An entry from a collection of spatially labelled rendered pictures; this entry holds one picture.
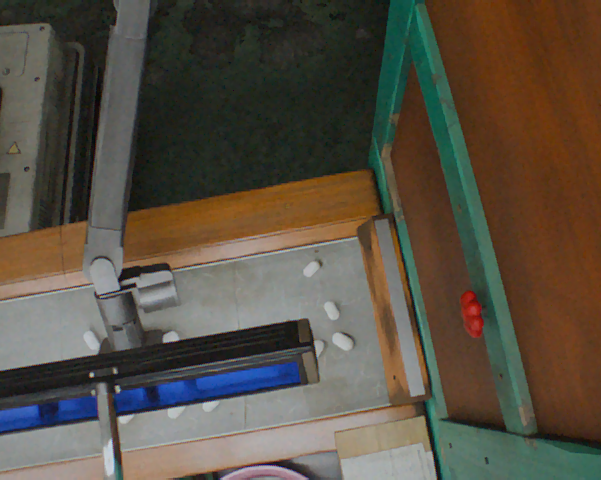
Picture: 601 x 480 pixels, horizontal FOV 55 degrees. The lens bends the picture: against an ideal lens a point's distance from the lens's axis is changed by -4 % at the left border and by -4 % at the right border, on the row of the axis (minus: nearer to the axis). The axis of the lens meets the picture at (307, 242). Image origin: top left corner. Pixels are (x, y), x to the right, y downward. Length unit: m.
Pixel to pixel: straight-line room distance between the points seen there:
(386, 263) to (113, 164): 0.44
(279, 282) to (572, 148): 0.76
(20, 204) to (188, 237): 0.60
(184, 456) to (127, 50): 0.64
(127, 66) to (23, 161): 0.79
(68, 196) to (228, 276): 0.71
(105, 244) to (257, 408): 0.38
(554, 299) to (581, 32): 0.18
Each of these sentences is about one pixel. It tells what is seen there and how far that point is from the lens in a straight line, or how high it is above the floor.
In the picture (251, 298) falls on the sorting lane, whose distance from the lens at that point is 1.06.
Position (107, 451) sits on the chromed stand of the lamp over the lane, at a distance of 0.70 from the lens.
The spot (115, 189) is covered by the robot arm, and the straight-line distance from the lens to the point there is 0.89.
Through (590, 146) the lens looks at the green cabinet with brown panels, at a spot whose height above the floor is 1.48.
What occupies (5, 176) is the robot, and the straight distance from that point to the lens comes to 1.61.
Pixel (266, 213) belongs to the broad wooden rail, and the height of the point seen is 0.76.
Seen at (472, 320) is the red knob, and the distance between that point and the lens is 0.54.
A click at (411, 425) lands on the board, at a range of 1.01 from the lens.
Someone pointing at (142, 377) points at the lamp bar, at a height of 1.11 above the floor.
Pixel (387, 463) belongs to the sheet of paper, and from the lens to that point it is 1.01.
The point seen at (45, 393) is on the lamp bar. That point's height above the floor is 1.11.
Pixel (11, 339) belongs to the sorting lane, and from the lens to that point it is 1.19.
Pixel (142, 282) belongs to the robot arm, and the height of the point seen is 0.89.
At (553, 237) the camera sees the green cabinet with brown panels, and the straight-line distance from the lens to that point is 0.42.
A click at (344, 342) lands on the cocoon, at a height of 0.76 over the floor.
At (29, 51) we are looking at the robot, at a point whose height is 0.48.
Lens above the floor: 1.78
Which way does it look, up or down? 75 degrees down
